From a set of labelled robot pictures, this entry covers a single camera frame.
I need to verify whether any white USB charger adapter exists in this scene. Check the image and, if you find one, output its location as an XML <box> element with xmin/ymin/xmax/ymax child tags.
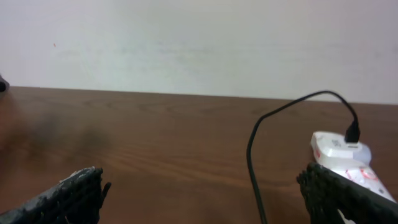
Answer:
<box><xmin>310</xmin><ymin>131</ymin><xmax>372</xmax><ymax>170</ymax></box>

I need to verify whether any black USB charging cable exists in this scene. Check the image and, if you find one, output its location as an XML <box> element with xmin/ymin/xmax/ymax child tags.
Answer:
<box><xmin>246</xmin><ymin>90</ymin><xmax>361</xmax><ymax>224</ymax></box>

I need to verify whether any white power strip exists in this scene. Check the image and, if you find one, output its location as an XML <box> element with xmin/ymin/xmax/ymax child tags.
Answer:
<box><xmin>332</xmin><ymin>167</ymin><xmax>396</xmax><ymax>203</ymax></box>

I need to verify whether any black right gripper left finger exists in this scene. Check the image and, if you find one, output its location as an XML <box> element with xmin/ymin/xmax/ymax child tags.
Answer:
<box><xmin>1</xmin><ymin>167</ymin><xmax>111</xmax><ymax>224</ymax></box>

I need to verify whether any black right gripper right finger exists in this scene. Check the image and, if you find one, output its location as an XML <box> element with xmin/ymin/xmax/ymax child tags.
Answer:
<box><xmin>297</xmin><ymin>162</ymin><xmax>397</xmax><ymax>224</ymax></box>

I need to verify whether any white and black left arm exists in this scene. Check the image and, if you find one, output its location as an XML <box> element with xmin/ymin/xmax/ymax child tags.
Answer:
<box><xmin>0</xmin><ymin>75</ymin><xmax>9</xmax><ymax>93</ymax></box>

